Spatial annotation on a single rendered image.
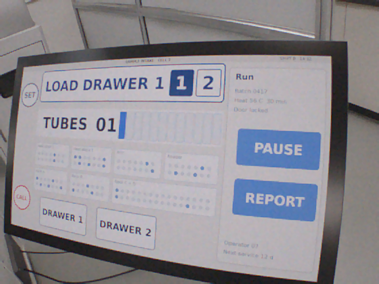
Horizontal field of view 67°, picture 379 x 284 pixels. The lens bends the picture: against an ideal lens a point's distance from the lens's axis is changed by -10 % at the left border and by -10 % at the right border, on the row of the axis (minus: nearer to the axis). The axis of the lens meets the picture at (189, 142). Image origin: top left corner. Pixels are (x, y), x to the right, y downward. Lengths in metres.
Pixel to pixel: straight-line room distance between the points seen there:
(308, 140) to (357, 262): 1.30
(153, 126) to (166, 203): 0.10
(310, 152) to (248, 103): 0.09
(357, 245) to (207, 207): 1.36
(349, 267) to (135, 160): 1.33
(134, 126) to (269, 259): 0.24
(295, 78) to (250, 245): 0.21
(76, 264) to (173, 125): 1.44
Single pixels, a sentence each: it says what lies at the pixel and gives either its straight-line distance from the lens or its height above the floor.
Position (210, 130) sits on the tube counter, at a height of 1.11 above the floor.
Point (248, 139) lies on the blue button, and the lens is 0.38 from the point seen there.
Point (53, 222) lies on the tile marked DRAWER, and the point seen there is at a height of 0.99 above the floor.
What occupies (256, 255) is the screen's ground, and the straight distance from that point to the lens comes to 0.39.
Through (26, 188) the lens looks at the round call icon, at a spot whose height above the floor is 1.03.
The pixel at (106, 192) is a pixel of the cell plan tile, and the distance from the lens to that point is 0.45.
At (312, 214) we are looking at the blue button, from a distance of 0.38.
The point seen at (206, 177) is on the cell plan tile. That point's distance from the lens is 0.39.
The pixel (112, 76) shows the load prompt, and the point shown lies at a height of 1.16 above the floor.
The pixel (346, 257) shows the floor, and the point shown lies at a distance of 1.64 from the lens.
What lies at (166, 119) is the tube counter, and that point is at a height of 1.12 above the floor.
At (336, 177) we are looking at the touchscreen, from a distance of 0.38.
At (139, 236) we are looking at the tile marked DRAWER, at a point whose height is 1.00.
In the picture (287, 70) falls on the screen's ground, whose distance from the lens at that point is 0.39.
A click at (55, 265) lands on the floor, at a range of 1.83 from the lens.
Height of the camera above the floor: 1.33
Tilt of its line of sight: 35 degrees down
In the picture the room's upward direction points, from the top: 10 degrees counter-clockwise
